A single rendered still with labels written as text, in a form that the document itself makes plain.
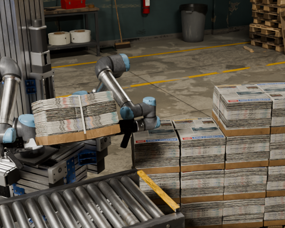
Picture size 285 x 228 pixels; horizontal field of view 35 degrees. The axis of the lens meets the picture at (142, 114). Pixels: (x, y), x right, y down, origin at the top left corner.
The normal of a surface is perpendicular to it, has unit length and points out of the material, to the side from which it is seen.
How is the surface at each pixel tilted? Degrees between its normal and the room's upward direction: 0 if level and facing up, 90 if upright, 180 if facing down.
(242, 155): 90
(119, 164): 0
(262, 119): 90
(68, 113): 68
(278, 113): 90
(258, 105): 90
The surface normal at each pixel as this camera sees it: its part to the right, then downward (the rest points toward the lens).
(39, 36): 0.28, 0.32
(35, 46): -0.48, 0.32
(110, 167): -0.02, -0.94
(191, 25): -0.24, 0.47
